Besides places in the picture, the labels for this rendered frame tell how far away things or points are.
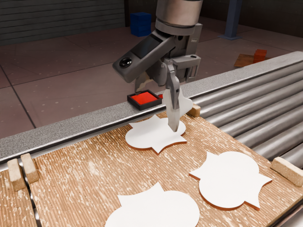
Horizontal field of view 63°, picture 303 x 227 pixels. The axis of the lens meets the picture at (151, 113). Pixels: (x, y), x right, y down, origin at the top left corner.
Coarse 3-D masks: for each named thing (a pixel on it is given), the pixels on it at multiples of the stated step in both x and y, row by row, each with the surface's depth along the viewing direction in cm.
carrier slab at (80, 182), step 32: (128, 128) 58; (192, 128) 58; (64, 160) 49; (96, 160) 49; (128, 160) 49; (160, 160) 49; (192, 160) 49; (256, 160) 49; (32, 192) 42; (64, 192) 42; (96, 192) 42; (128, 192) 42; (192, 192) 42; (288, 192) 42; (64, 224) 37; (96, 224) 37; (224, 224) 37; (256, 224) 37
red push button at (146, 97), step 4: (132, 96) 73; (136, 96) 73; (140, 96) 73; (144, 96) 73; (148, 96) 73; (152, 96) 73; (136, 100) 71; (140, 100) 71; (144, 100) 71; (148, 100) 71; (152, 100) 71
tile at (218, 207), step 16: (208, 160) 47; (224, 160) 47; (240, 160) 47; (192, 176) 45; (208, 176) 44; (224, 176) 44; (240, 176) 44; (256, 176) 44; (208, 192) 41; (224, 192) 41; (240, 192) 41; (256, 192) 41; (224, 208) 39; (256, 208) 39
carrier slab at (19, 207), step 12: (0, 180) 44; (24, 180) 44; (0, 192) 42; (12, 192) 42; (24, 192) 42; (0, 204) 40; (12, 204) 40; (24, 204) 40; (0, 216) 38; (12, 216) 38; (24, 216) 38
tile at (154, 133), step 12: (156, 120) 59; (132, 132) 55; (144, 132) 55; (156, 132) 55; (168, 132) 55; (180, 132) 55; (132, 144) 52; (144, 144) 52; (156, 144) 52; (168, 144) 52
